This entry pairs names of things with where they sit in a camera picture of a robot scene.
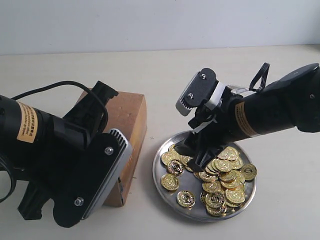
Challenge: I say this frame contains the cardboard box with slot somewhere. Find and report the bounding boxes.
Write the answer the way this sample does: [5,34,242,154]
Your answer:
[103,91,147,208]

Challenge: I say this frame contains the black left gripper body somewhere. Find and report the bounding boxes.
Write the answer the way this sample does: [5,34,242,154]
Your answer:
[17,81,118,220]

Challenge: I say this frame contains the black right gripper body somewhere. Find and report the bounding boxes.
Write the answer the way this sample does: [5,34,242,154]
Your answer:
[188,87,240,150]

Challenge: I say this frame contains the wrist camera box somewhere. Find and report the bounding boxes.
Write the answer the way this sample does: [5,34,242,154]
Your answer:
[175,68,218,117]
[53,128,133,228]

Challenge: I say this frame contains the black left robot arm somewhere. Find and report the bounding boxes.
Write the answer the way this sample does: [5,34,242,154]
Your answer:
[0,81,121,228]

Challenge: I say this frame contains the dull gold coin plate edge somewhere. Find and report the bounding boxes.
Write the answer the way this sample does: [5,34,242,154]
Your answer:
[240,164,257,181]

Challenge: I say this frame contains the gold coin far left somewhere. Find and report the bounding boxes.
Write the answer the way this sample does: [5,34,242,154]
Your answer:
[160,151,179,166]

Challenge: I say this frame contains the gold coin lower left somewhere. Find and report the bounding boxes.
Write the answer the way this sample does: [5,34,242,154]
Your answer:
[160,173,180,191]

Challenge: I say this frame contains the gold coin bottom front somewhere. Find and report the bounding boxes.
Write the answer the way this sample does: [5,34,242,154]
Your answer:
[176,190,196,208]

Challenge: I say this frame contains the round steel plate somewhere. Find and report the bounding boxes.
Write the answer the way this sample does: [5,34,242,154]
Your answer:
[152,131,257,222]

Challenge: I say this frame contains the gold coin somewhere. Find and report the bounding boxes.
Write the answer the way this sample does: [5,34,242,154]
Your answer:
[167,159,184,176]
[176,190,196,208]
[160,173,180,191]
[160,151,179,166]

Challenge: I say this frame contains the black left camera cable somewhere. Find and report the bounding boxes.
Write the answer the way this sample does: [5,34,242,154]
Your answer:
[11,79,110,141]

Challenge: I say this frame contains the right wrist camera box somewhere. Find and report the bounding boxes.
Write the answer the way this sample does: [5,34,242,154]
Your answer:
[175,68,218,117]

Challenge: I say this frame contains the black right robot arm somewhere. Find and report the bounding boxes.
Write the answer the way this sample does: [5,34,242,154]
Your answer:
[174,63,320,172]

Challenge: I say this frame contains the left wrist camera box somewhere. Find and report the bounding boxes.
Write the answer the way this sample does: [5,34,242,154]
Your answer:
[53,128,133,228]

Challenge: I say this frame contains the gold coin left middle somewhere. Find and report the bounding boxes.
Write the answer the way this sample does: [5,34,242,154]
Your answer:
[167,159,184,176]

